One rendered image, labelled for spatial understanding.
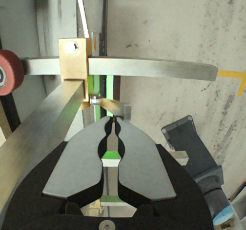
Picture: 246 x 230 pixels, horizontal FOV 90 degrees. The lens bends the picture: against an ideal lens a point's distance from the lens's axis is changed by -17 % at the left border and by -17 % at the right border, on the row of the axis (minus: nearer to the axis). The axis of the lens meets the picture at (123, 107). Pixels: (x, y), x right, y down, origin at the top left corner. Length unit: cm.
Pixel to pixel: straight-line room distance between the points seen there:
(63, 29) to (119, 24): 65
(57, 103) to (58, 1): 41
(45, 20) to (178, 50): 95
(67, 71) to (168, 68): 18
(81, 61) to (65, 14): 29
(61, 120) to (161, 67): 19
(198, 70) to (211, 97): 118
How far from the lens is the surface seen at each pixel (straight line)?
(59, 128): 17
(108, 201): 61
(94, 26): 43
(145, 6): 115
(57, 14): 54
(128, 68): 27
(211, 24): 133
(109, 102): 16
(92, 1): 44
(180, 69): 29
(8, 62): 28
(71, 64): 27
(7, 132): 40
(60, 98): 20
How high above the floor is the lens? 112
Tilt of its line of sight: 62 degrees down
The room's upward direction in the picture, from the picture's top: 177 degrees clockwise
